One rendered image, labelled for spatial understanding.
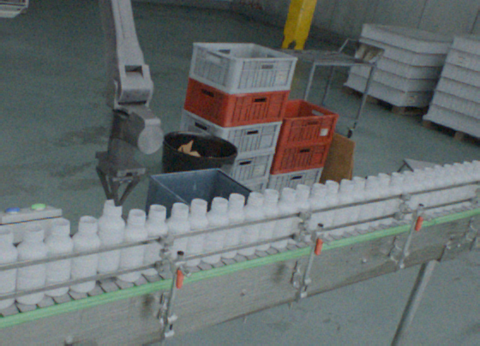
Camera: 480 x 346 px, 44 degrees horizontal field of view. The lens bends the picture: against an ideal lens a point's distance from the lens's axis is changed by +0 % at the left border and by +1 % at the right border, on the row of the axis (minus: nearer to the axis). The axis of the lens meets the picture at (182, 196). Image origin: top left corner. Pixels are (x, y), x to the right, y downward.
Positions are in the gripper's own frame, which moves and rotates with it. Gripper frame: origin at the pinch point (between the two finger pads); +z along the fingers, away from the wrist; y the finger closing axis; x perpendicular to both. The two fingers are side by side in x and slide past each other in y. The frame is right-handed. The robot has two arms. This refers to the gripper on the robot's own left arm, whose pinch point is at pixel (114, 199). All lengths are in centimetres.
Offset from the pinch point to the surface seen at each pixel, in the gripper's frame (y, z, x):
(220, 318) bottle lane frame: -5.8, 36.2, -33.6
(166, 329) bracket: -11.2, 29.3, -11.5
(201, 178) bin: 59, 28, -74
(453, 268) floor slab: 62, 120, -311
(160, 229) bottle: -2.4, 7.7, -11.6
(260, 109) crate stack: 175, 43, -213
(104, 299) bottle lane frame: -5.7, 21.0, 2.9
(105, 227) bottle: -1.7, 5.4, 2.3
